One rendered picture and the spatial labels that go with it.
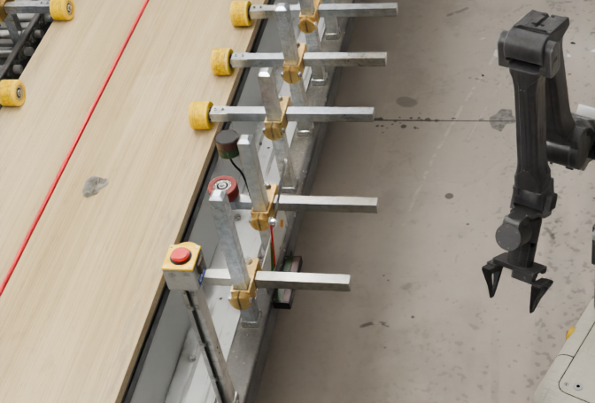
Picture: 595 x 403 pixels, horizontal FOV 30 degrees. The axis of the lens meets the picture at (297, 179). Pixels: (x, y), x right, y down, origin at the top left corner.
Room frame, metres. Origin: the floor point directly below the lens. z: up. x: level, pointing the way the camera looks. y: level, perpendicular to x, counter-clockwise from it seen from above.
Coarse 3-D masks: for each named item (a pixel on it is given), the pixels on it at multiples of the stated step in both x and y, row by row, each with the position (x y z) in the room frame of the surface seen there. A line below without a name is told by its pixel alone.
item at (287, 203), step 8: (240, 200) 2.21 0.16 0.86; (248, 200) 2.20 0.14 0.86; (280, 200) 2.18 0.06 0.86; (288, 200) 2.17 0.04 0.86; (296, 200) 2.16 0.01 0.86; (304, 200) 2.16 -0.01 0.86; (312, 200) 2.15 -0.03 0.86; (320, 200) 2.14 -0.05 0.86; (328, 200) 2.14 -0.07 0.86; (336, 200) 2.13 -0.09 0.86; (344, 200) 2.13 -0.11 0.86; (352, 200) 2.12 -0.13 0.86; (360, 200) 2.11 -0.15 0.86; (368, 200) 2.11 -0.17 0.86; (376, 200) 2.10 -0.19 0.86; (232, 208) 2.21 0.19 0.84; (240, 208) 2.20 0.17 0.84; (248, 208) 2.20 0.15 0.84; (280, 208) 2.17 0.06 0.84; (288, 208) 2.16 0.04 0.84; (296, 208) 2.15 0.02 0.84; (304, 208) 2.15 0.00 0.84; (312, 208) 2.14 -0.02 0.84; (320, 208) 2.13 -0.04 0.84; (328, 208) 2.12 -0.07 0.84; (336, 208) 2.12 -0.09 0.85; (344, 208) 2.11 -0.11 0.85; (352, 208) 2.10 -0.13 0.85; (360, 208) 2.10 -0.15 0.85; (368, 208) 2.09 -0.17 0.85; (376, 208) 2.08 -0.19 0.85
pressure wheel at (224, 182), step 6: (216, 180) 2.26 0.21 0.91; (222, 180) 2.25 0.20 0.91; (228, 180) 2.25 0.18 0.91; (234, 180) 2.24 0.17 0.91; (210, 186) 2.24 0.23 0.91; (216, 186) 2.23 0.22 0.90; (222, 186) 2.23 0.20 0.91; (228, 186) 2.22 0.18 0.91; (234, 186) 2.22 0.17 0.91; (210, 192) 2.21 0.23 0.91; (228, 192) 2.20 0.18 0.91; (234, 192) 2.20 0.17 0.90; (228, 198) 2.19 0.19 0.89; (234, 198) 2.20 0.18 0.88
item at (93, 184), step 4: (92, 176) 2.37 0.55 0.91; (96, 176) 2.37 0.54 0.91; (88, 180) 2.36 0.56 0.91; (92, 180) 2.36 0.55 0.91; (96, 180) 2.36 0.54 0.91; (100, 180) 2.34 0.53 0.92; (104, 180) 2.35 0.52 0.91; (84, 184) 2.36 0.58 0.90; (88, 184) 2.33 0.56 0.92; (92, 184) 2.34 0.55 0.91; (96, 184) 2.34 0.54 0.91; (100, 184) 2.33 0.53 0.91; (104, 184) 2.34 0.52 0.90; (84, 188) 2.33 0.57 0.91; (88, 188) 2.33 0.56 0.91; (92, 188) 2.33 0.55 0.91; (96, 188) 2.32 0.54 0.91; (100, 188) 2.33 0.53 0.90; (84, 192) 2.32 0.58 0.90; (88, 192) 2.31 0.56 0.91; (92, 192) 2.31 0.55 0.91; (96, 192) 2.31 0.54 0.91; (88, 196) 2.30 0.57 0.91
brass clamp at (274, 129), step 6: (282, 102) 2.45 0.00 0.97; (288, 102) 2.45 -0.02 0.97; (282, 108) 2.42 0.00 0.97; (282, 114) 2.39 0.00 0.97; (270, 120) 2.38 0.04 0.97; (276, 120) 2.37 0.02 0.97; (282, 120) 2.38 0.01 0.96; (270, 126) 2.36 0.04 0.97; (276, 126) 2.36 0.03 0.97; (282, 126) 2.37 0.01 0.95; (264, 132) 2.36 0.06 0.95; (270, 132) 2.35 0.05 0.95; (276, 132) 2.35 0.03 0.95; (282, 132) 2.35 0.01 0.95; (270, 138) 2.35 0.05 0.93; (276, 138) 2.35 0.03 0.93
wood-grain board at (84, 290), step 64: (128, 0) 3.26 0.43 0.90; (192, 0) 3.18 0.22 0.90; (256, 0) 3.10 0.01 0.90; (64, 64) 2.96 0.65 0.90; (128, 64) 2.89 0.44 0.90; (192, 64) 2.82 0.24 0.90; (0, 128) 2.69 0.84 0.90; (64, 128) 2.63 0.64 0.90; (128, 128) 2.56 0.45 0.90; (0, 192) 2.40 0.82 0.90; (64, 192) 2.34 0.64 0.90; (128, 192) 2.29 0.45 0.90; (192, 192) 2.23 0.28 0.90; (0, 256) 2.14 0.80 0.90; (64, 256) 2.09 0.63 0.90; (128, 256) 2.04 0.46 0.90; (0, 320) 1.91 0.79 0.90; (64, 320) 1.87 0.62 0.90; (128, 320) 1.83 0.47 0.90; (0, 384) 1.71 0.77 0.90; (64, 384) 1.67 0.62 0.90
